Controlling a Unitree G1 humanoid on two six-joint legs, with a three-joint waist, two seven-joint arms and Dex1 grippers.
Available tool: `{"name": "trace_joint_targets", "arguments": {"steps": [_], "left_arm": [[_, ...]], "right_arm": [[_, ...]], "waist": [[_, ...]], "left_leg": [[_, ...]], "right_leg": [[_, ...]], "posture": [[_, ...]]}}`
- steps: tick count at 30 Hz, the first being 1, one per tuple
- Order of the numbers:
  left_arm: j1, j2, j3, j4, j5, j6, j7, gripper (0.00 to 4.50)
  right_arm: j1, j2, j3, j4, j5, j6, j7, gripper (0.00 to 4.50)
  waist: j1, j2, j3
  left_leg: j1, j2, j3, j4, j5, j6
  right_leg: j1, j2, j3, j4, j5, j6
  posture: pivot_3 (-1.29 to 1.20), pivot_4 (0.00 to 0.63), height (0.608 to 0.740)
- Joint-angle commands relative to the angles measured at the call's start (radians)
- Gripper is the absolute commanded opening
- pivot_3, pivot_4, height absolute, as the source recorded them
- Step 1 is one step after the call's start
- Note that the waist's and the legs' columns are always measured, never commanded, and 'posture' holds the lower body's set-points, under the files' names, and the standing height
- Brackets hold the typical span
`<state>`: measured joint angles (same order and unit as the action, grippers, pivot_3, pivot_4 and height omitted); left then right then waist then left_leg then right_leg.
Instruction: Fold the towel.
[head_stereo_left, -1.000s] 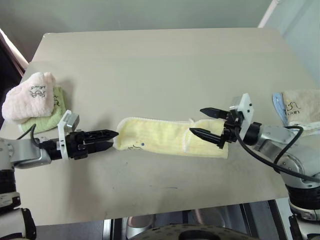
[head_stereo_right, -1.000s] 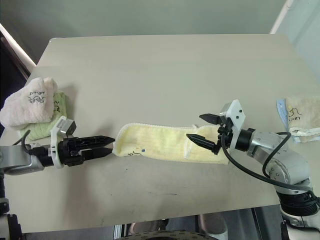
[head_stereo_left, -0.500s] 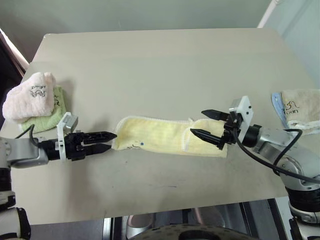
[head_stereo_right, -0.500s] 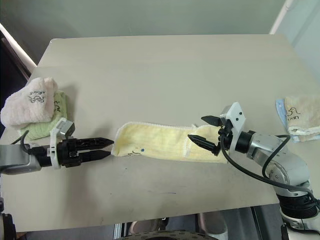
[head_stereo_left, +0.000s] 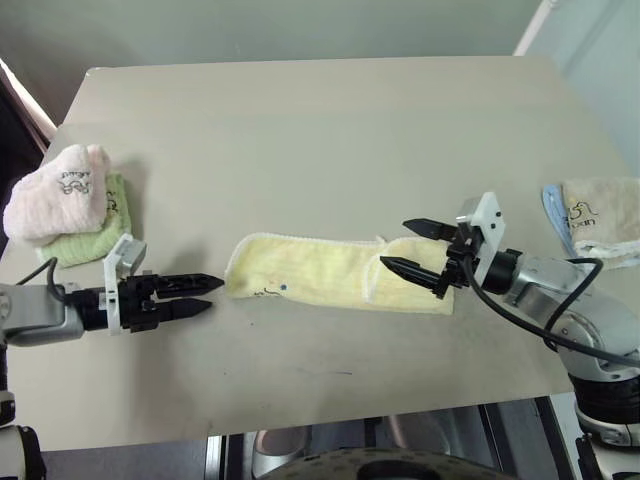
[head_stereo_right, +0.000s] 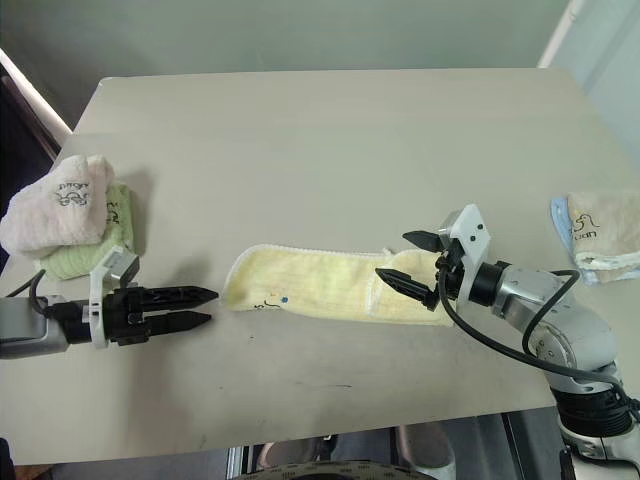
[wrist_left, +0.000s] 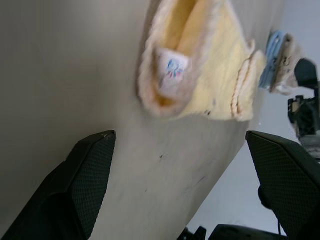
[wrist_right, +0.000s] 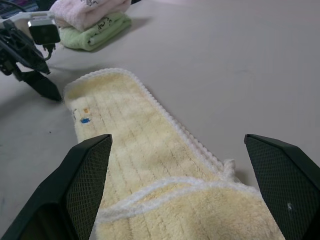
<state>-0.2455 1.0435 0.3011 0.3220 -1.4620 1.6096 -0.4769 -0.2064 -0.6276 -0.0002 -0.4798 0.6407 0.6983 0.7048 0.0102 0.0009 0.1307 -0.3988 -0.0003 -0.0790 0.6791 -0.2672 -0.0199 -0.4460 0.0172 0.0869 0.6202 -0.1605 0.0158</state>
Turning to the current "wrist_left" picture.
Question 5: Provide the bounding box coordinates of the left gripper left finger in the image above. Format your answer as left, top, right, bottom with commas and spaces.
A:
0, 129, 117, 240

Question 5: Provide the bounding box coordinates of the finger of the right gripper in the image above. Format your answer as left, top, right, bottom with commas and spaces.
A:
293, 58, 320, 89

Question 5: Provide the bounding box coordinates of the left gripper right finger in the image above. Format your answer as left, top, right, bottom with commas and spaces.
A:
244, 130, 320, 240

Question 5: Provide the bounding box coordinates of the yellow towel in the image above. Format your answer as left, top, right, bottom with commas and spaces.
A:
134, 0, 268, 123

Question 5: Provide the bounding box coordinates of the beige folded towel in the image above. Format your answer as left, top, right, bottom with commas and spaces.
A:
269, 33, 305, 96

